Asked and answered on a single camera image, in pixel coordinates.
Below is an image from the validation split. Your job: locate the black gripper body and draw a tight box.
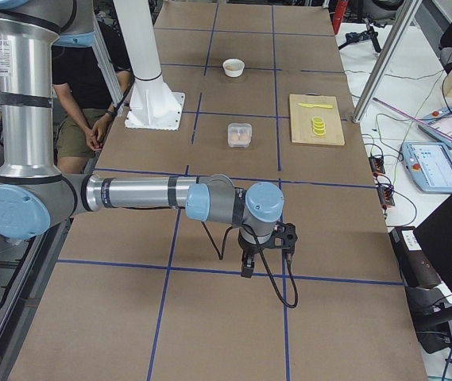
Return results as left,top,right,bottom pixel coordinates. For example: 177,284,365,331
238,233,261,259

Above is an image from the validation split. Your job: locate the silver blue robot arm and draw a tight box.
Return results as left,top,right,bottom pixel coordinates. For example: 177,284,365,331
0,1,296,277

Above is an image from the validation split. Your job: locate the clear plastic egg box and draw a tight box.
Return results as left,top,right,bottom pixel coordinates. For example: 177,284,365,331
227,123,253,148

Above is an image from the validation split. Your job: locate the black box with label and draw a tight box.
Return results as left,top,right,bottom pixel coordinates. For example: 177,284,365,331
389,226,441,290

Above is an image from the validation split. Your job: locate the yellow lemon slice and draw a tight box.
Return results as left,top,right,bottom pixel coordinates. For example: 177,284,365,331
311,117,324,125
312,128,326,137

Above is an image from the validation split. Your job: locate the wooden cutting board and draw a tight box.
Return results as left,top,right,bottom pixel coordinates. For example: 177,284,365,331
289,94,345,146

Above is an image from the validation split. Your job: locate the orange circuit board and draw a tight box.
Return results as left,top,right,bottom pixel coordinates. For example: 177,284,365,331
368,156,385,175
377,185,395,210

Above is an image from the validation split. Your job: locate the yellow plastic knife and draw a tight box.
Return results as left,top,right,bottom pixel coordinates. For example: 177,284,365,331
298,102,334,110

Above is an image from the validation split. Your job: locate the white ceramic bowl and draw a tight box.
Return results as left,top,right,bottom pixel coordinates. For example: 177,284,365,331
222,58,245,78

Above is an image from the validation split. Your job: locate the blue teach pendant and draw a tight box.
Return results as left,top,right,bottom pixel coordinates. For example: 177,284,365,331
401,141,452,194

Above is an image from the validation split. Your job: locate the seated person in black shirt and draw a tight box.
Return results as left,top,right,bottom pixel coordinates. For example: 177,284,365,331
50,15,133,175

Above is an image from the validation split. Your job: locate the purple rod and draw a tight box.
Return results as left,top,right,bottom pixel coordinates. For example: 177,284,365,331
373,97,452,141

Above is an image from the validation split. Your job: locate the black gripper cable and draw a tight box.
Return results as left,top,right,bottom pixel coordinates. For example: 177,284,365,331
201,221,300,309

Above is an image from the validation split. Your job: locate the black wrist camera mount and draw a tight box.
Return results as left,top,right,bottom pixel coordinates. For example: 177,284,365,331
267,221,298,256

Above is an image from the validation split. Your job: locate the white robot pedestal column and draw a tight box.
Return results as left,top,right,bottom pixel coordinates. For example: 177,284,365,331
114,0,185,131

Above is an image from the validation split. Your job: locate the black camera tripod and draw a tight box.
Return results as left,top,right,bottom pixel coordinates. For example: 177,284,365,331
338,17,384,53

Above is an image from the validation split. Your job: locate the aluminium frame post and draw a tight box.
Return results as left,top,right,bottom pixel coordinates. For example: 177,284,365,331
352,0,423,123

